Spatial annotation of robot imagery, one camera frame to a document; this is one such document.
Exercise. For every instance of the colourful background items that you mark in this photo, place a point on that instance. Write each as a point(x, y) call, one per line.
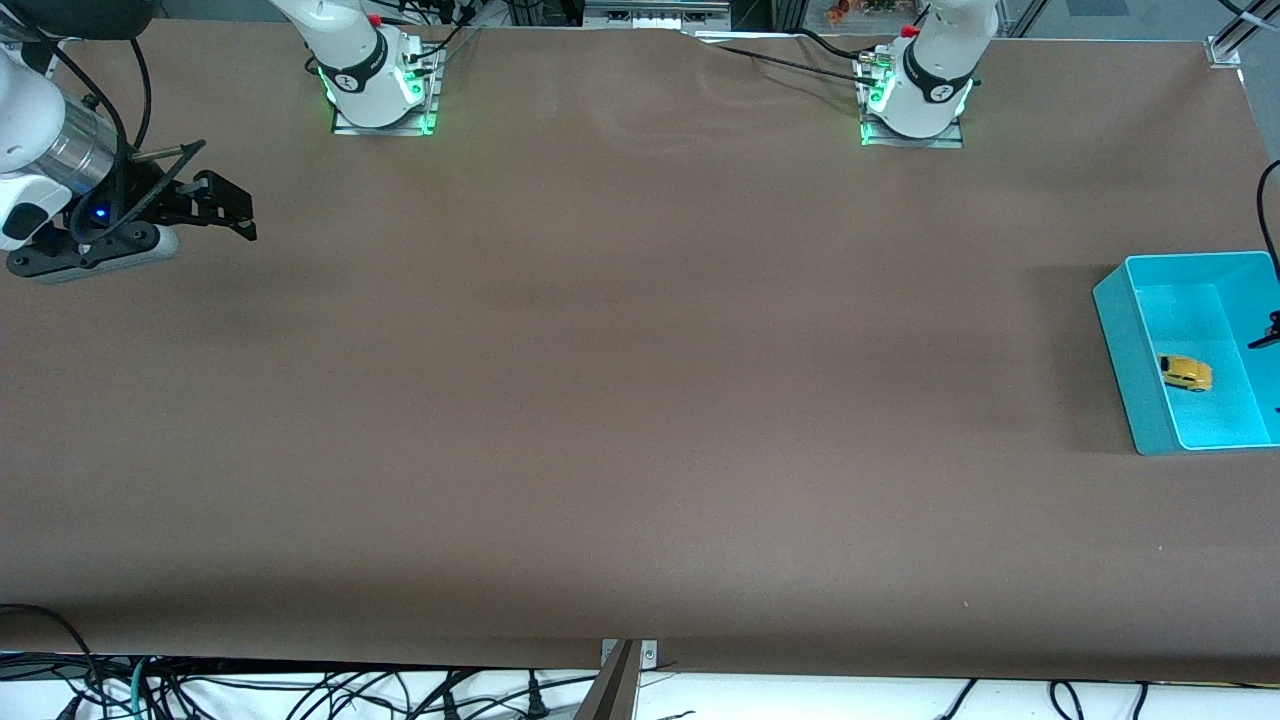
point(840, 12)

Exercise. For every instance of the cyan plastic bin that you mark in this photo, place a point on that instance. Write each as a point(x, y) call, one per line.
point(1130, 380)

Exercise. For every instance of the small metal table bracket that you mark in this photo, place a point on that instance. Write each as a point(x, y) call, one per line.
point(648, 655)

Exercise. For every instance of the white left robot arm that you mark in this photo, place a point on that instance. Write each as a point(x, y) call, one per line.
point(930, 100)

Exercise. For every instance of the yellow toy beetle car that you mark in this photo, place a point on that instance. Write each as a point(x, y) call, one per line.
point(1188, 375)

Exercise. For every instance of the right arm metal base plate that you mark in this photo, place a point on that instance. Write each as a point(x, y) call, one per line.
point(433, 90)

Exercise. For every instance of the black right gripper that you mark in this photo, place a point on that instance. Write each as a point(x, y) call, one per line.
point(152, 196)

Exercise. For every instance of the dark slanted bar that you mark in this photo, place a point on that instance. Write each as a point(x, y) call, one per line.
point(612, 695)

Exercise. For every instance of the aluminium frame profile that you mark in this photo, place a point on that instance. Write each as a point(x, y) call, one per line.
point(785, 12)

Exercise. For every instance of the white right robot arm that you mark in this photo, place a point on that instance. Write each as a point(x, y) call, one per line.
point(365, 90)

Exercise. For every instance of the grey background equipment box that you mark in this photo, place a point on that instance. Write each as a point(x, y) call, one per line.
point(655, 15)

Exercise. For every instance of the metal corner bracket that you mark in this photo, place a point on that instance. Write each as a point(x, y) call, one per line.
point(1222, 52)

